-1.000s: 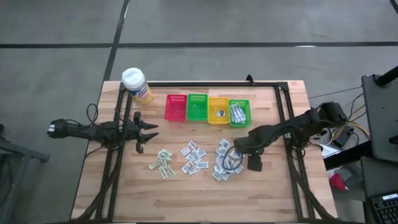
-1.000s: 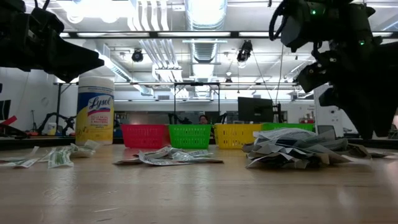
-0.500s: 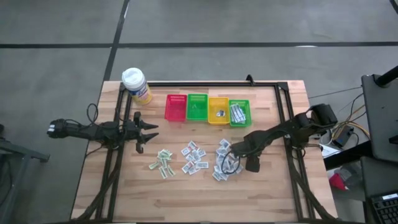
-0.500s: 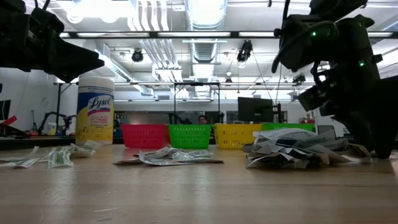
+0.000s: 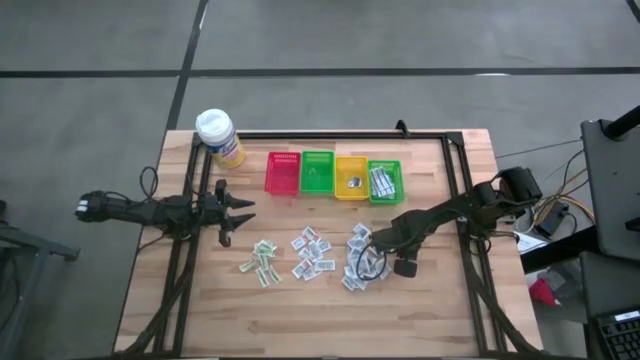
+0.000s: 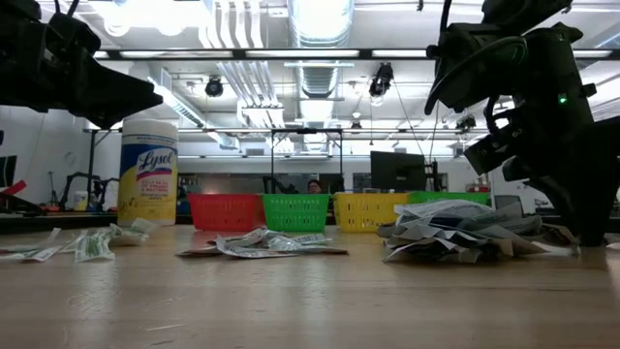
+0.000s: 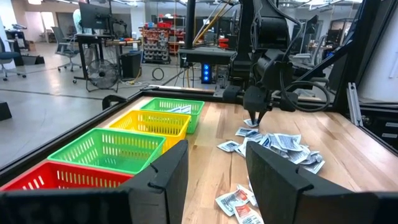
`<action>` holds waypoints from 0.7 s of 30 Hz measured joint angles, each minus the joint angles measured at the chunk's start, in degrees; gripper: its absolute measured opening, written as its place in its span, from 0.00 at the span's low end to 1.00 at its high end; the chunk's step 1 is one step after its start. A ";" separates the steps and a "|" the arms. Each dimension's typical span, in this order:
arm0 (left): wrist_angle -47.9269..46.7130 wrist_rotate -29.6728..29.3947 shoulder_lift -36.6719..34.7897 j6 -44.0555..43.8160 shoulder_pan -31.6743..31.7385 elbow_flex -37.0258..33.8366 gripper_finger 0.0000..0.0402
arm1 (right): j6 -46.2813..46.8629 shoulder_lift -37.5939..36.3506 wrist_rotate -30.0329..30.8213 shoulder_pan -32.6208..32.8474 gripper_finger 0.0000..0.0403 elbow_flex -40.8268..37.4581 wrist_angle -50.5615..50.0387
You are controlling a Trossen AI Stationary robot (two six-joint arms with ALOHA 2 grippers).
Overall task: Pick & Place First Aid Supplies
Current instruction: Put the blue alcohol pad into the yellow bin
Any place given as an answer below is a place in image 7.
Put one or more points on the black standing desk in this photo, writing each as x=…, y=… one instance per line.
x=93, y=39

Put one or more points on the black pole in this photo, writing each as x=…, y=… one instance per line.
x=190, y=23

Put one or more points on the parts bin rack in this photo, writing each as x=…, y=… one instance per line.
x=155, y=46

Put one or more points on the grey office chair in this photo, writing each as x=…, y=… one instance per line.
x=63, y=46

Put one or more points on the small red printed packet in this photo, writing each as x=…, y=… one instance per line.
x=230, y=200
x=251, y=193
x=247, y=215

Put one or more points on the blue office chair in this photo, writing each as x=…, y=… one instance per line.
x=7, y=57

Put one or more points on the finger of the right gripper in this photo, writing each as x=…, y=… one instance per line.
x=252, y=115
x=261, y=115

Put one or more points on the small black computer box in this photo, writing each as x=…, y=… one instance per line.
x=206, y=73

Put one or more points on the red storage shelf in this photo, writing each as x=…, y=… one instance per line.
x=174, y=31

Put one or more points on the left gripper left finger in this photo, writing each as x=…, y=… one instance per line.
x=164, y=186

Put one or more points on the black desk monitor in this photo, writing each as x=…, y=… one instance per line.
x=94, y=15

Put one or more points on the green plastic basket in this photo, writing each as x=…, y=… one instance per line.
x=109, y=152
x=194, y=121

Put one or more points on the fingertip fabric bandage pack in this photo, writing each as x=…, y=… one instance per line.
x=186, y=109
x=174, y=109

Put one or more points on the red plastic basket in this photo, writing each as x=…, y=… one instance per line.
x=62, y=180

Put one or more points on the black computer tower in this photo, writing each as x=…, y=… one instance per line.
x=130, y=65

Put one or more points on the silver metal bracket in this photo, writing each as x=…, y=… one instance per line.
x=354, y=104

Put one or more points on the yellow plastic basket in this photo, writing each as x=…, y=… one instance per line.
x=152, y=124

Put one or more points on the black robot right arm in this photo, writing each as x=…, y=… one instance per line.
x=267, y=28

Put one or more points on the black wedge block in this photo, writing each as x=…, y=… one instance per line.
x=4, y=111

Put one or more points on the black clamp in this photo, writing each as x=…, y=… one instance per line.
x=113, y=99

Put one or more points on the black floor fan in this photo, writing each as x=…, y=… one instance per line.
x=102, y=74

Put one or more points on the small grey printed packet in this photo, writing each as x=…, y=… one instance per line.
x=228, y=146
x=250, y=124
x=287, y=141
x=298, y=155
x=245, y=132
x=314, y=166
x=269, y=140
x=241, y=151

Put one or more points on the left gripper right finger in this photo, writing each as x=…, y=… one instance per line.
x=273, y=193

